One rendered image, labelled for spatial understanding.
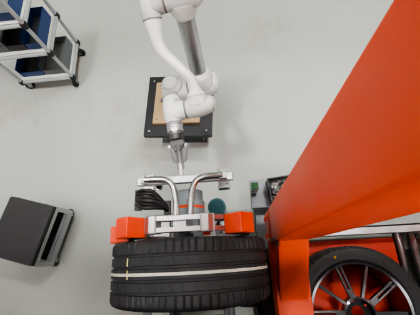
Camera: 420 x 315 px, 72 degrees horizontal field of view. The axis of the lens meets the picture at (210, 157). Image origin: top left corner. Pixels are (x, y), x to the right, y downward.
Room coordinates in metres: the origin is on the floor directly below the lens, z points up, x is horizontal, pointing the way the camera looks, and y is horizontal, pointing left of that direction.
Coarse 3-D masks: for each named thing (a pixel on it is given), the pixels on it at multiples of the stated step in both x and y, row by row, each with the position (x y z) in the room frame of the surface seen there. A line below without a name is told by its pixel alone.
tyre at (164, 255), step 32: (128, 256) 0.11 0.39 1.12; (160, 256) 0.07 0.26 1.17; (192, 256) 0.04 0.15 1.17; (224, 256) 0.01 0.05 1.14; (256, 256) -0.02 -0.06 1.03; (128, 288) 0.01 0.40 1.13; (160, 288) -0.02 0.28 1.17; (192, 288) -0.05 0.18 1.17; (224, 288) -0.08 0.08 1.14; (256, 288) -0.12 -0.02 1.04
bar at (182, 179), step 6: (198, 174) 0.37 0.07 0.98; (228, 174) 0.33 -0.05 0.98; (138, 180) 0.43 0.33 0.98; (174, 180) 0.38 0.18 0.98; (180, 180) 0.37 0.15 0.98; (186, 180) 0.36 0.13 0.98; (204, 180) 0.34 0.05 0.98; (210, 180) 0.33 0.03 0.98; (216, 180) 0.32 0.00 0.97; (222, 180) 0.32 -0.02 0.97; (228, 180) 0.31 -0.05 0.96
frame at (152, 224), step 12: (156, 216) 0.22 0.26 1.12; (168, 216) 0.21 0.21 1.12; (180, 216) 0.19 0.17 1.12; (192, 216) 0.18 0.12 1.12; (204, 216) 0.17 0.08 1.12; (216, 216) 0.16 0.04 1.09; (144, 228) 0.19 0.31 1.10; (156, 228) 0.18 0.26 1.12; (168, 228) 0.16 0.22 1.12; (180, 228) 0.15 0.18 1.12; (192, 228) 0.14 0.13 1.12; (204, 228) 0.13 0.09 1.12; (216, 228) 0.12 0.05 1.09
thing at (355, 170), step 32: (416, 0) 0.15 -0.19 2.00; (384, 32) 0.16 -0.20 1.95; (416, 32) 0.12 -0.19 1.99; (384, 64) 0.13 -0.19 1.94; (416, 64) 0.10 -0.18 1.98; (352, 96) 0.14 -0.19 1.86; (384, 96) 0.10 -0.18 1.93; (416, 96) 0.08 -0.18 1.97; (320, 128) 0.16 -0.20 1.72; (352, 128) 0.11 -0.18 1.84; (384, 128) 0.08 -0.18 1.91; (416, 128) 0.06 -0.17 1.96; (320, 160) 0.12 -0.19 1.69; (352, 160) 0.07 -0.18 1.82; (384, 160) 0.05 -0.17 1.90; (416, 160) 0.03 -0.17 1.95; (288, 192) 0.13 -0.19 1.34; (320, 192) 0.06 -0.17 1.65; (352, 192) 0.04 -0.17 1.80; (384, 192) 0.02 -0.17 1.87; (416, 192) 0.01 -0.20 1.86; (288, 224) 0.05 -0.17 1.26; (320, 224) 0.01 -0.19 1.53; (352, 224) -0.01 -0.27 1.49
